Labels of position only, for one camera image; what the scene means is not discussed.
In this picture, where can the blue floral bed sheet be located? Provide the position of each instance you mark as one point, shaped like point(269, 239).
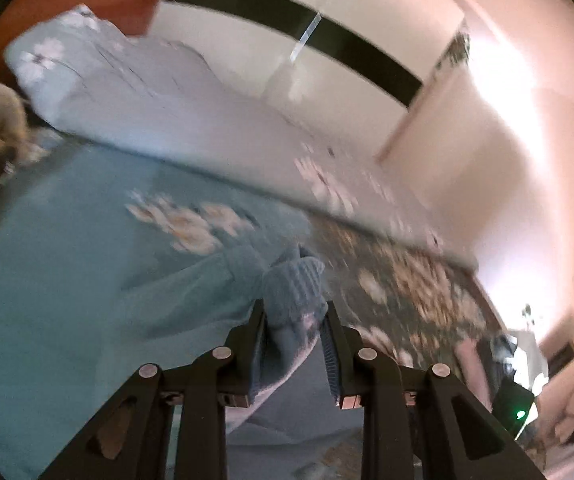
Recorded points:
point(67, 270)

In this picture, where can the light blue daisy quilt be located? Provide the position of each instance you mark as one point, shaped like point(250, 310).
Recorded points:
point(167, 110)

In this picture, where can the dark floral bed cover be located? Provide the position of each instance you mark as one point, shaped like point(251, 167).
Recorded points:
point(417, 280)

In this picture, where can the blue fleece sweatshirt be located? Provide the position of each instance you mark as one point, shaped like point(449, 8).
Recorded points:
point(289, 285)

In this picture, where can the white wardrobe with black stripe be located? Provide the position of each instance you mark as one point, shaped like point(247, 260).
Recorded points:
point(277, 25)

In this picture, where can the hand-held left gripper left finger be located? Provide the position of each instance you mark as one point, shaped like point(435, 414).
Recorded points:
point(261, 355)

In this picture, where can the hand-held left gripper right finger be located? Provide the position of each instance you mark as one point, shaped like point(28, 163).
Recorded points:
point(331, 360)

